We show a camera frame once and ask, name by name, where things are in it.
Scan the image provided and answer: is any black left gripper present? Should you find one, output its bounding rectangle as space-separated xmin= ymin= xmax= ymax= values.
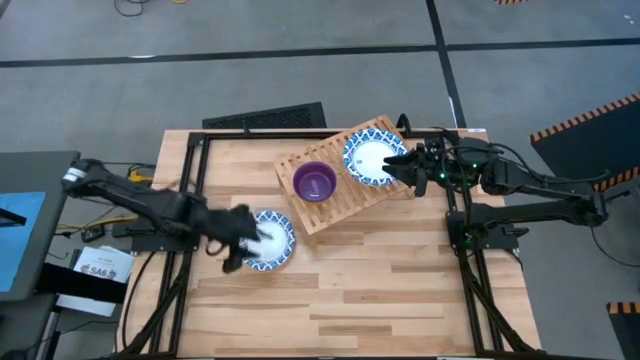
xmin=197 ymin=203 xmax=274 ymax=274

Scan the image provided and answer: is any black floor cable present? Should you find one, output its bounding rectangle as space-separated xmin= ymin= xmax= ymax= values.
xmin=113 ymin=0 xmax=151 ymax=18
xmin=591 ymin=224 xmax=640 ymax=270

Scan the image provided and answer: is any blue patterned paper bowl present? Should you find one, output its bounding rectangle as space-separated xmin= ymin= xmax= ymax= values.
xmin=342 ymin=128 xmax=409 ymax=188
xmin=238 ymin=209 xmax=297 ymax=272

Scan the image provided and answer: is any blue sheet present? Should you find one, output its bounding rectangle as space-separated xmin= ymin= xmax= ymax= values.
xmin=0 ymin=191 xmax=47 ymax=294

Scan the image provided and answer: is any white printed paper sheet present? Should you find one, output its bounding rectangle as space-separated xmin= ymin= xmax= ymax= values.
xmin=72 ymin=245 xmax=136 ymax=285

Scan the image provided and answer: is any yellow cable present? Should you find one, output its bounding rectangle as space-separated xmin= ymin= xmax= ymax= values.
xmin=54 ymin=169 xmax=156 ymax=234

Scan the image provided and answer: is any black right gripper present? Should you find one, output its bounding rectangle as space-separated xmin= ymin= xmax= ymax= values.
xmin=383 ymin=141 xmax=454 ymax=198

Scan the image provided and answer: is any wooden slatted shelf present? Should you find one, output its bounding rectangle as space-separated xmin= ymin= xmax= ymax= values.
xmin=273 ymin=114 xmax=416 ymax=236

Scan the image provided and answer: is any purple plastic bowl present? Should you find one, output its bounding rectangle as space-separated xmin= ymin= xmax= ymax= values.
xmin=292 ymin=160 xmax=339 ymax=204

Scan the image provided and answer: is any black power adapter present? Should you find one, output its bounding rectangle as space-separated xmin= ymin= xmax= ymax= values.
xmin=80 ymin=225 xmax=106 ymax=244

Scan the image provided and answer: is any black keyboard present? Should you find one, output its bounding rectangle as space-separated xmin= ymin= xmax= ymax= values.
xmin=201 ymin=101 xmax=328 ymax=130

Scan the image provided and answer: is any grey desk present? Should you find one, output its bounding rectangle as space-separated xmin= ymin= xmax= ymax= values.
xmin=0 ymin=150 xmax=81 ymax=302

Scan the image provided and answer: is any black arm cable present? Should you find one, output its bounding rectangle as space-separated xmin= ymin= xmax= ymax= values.
xmin=429 ymin=124 xmax=612 ymax=186

